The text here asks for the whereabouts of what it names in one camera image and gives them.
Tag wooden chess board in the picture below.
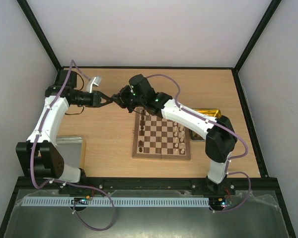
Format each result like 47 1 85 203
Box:
132 108 191 161

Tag gold tin with dark pieces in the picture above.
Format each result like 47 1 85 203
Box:
189 109 222 142

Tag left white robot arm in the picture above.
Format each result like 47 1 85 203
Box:
16 70 113 183

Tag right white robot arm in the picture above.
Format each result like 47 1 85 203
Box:
112 74 237 194

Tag row of dark chess pieces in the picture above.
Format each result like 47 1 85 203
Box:
138 110 146 152

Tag row of light chess pieces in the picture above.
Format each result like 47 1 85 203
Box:
172 122 186 156

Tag silver metal tray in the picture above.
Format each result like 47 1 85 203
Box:
56 136 86 169

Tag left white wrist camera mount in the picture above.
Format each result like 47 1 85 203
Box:
86 76 102 93

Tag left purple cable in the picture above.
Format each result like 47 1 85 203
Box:
29 59 117 233

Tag purple cable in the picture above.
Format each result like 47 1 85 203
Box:
29 59 117 233
146 73 252 214

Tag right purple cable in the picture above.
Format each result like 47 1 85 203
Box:
146 73 252 214

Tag light blue slotted cable duct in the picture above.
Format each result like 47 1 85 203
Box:
21 196 209 208

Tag black aluminium frame rail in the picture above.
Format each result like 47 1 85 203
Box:
13 177 281 197

